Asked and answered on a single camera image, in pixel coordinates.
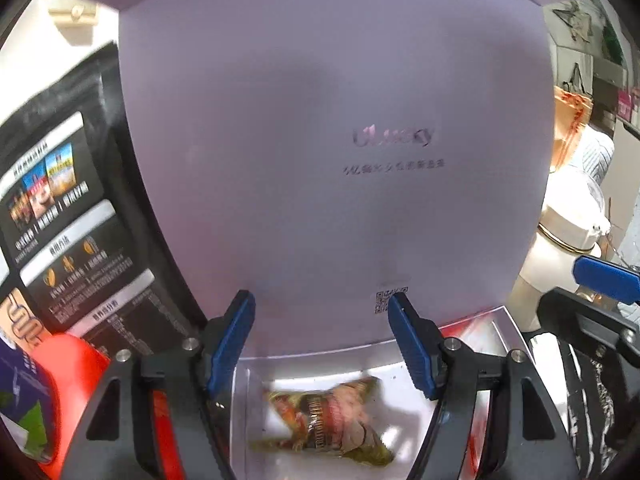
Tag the red white sachet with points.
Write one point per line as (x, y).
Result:
(470, 332)

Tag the colourful snack packet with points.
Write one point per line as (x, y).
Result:
(330, 415)

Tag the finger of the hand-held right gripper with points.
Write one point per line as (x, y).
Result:
(580, 315)
(605, 274)

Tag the black printed food bag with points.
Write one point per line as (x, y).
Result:
(60, 200)

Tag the orange patterned packet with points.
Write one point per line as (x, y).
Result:
(20, 317)

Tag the blue green package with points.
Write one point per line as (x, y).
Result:
(22, 400)

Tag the orange printed gift bag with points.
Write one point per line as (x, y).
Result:
(572, 115)

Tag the red box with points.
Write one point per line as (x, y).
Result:
(75, 365)

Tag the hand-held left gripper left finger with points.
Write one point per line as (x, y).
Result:
(234, 345)

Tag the grey quilted cushion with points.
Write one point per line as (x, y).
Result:
(597, 155)

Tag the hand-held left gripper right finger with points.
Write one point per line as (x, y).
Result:
(411, 347)

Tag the lavender gift box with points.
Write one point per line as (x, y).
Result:
(300, 160)

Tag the cream bottle with clear dome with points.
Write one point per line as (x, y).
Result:
(550, 260)

